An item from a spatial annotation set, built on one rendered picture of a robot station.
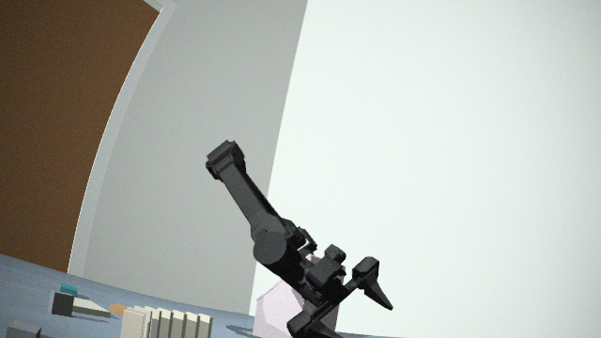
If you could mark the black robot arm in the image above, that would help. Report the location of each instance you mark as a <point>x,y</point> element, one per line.
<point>276,240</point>

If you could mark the light blue rectangular block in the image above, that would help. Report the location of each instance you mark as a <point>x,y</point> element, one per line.
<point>69,289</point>

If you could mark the orange rectangular block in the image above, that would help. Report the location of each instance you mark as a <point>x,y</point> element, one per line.
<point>117,309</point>

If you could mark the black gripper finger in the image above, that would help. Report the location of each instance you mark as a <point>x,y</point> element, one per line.
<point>373,291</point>
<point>317,329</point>

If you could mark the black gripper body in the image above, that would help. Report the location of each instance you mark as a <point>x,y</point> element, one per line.
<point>334,293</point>

